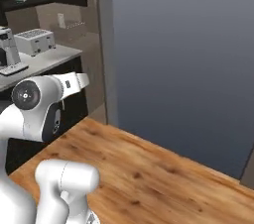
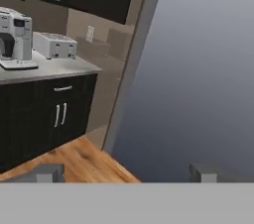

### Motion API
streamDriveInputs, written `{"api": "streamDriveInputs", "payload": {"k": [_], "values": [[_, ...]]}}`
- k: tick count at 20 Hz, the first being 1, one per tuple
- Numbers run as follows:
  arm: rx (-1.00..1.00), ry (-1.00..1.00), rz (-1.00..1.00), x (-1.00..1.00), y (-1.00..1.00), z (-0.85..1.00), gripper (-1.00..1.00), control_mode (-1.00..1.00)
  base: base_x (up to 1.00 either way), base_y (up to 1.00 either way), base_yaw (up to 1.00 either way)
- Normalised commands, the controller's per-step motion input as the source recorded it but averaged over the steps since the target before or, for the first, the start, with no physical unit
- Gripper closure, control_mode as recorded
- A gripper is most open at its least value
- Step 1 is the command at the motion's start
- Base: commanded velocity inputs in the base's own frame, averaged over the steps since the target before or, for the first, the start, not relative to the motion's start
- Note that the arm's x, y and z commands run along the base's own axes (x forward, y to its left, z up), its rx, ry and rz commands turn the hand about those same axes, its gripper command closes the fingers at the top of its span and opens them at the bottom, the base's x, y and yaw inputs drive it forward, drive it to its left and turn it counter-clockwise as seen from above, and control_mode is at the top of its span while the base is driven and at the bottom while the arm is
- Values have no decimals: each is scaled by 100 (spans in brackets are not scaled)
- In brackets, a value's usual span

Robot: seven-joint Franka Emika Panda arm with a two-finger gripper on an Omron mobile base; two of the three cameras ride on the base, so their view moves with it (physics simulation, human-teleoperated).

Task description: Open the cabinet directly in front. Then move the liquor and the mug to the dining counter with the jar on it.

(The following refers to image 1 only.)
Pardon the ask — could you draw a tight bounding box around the grey-blue cabinet door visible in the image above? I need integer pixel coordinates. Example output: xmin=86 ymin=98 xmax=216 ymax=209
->
xmin=110 ymin=0 xmax=254 ymax=180

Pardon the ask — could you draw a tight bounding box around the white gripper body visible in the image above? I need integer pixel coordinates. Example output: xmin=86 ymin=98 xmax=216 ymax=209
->
xmin=75 ymin=72 xmax=90 ymax=91

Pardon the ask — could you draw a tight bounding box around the white wall outlet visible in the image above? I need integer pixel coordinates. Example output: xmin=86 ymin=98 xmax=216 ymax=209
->
xmin=57 ymin=12 xmax=66 ymax=30

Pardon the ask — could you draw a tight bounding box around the silver toaster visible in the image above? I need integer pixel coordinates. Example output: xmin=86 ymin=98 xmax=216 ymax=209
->
xmin=13 ymin=28 xmax=57 ymax=57

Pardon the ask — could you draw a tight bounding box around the silver coffee machine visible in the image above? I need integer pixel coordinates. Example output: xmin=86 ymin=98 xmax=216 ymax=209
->
xmin=0 ymin=26 xmax=30 ymax=76

